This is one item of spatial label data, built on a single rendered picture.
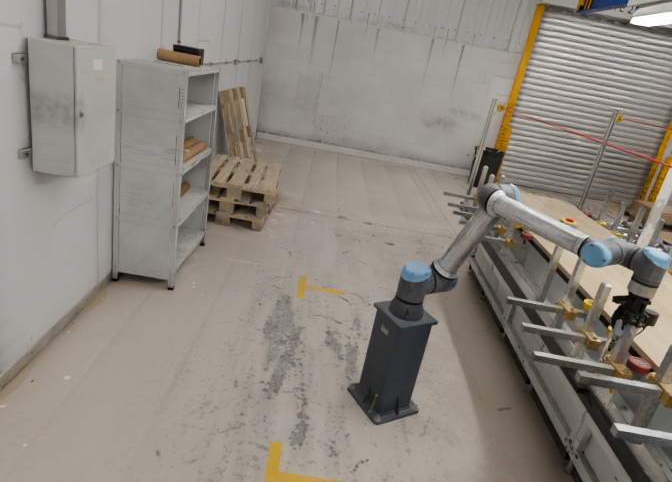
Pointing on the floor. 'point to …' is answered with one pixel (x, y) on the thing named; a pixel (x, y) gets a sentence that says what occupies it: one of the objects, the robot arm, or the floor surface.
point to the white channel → (670, 167)
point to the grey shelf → (160, 164)
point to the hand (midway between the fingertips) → (615, 336)
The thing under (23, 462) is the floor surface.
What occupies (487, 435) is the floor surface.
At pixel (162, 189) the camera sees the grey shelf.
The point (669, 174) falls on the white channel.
